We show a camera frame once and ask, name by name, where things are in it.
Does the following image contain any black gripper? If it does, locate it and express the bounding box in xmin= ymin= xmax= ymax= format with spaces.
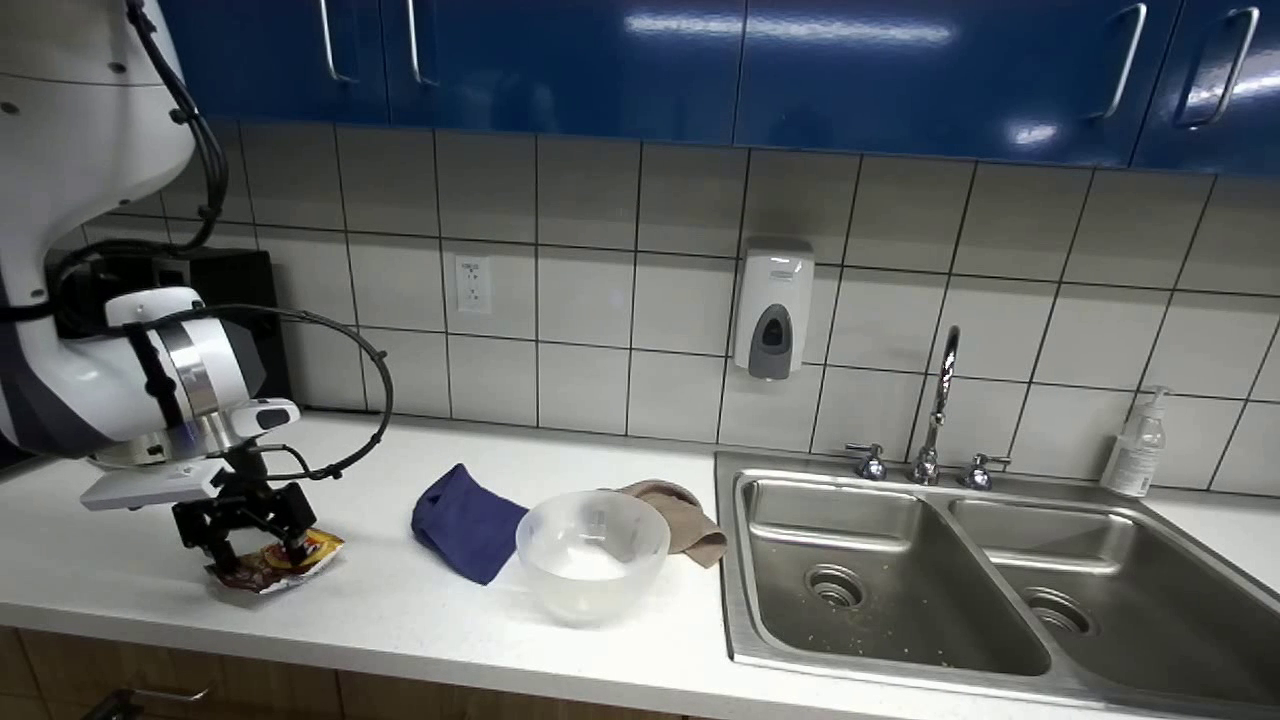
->
xmin=168 ymin=440 xmax=321 ymax=580

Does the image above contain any yellow brown snack packet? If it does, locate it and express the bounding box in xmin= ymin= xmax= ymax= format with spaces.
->
xmin=202 ymin=523 xmax=347 ymax=600

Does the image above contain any clear plastic bowl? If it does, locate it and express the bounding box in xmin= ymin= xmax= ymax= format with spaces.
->
xmin=511 ymin=486 xmax=676 ymax=630

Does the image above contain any dark blue cloth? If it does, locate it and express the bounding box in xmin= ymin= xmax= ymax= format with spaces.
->
xmin=406 ymin=458 xmax=530 ymax=587

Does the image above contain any black silver coffee maker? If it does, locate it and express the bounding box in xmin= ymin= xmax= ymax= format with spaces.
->
xmin=47 ymin=236 xmax=291 ymax=403

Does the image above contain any brown cloth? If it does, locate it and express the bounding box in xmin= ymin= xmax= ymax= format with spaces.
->
xmin=616 ymin=476 xmax=731 ymax=571

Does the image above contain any chrome faucet knob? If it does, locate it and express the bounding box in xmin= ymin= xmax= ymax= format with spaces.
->
xmin=965 ymin=447 xmax=1014 ymax=491
xmin=842 ymin=440 xmax=895 ymax=484

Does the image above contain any blue upper cabinet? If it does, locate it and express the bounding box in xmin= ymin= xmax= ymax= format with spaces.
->
xmin=157 ymin=0 xmax=1280 ymax=176

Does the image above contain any chrome faucet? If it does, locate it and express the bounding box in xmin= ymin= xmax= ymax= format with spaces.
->
xmin=906 ymin=324 xmax=965 ymax=486

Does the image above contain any stainless steel double sink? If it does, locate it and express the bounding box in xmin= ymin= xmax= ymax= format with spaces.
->
xmin=710 ymin=447 xmax=1280 ymax=720

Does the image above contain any clear soap pump bottle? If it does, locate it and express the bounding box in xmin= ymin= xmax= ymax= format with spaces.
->
xmin=1094 ymin=383 xmax=1170 ymax=500

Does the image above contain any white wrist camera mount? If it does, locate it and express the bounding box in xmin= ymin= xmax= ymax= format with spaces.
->
xmin=77 ymin=455 xmax=226 ymax=516

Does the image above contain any silver drawer handle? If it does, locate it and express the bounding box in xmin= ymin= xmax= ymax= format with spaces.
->
xmin=127 ymin=678 xmax=215 ymax=706

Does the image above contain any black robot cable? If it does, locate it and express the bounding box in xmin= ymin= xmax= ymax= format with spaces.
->
xmin=120 ymin=0 xmax=400 ymax=486

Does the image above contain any silver cabinet handle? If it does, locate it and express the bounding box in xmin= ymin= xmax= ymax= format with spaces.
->
xmin=400 ymin=0 xmax=430 ymax=93
xmin=1179 ymin=2 xmax=1265 ymax=133
xmin=313 ymin=0 xmax=341 ymax=86
xmin=1101 ymin=0 xmax=1151 ymax=128

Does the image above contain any white wall soap dispenser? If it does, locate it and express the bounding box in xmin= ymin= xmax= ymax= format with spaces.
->
xmin=731 ymin=239 xmax=820 ymax=383

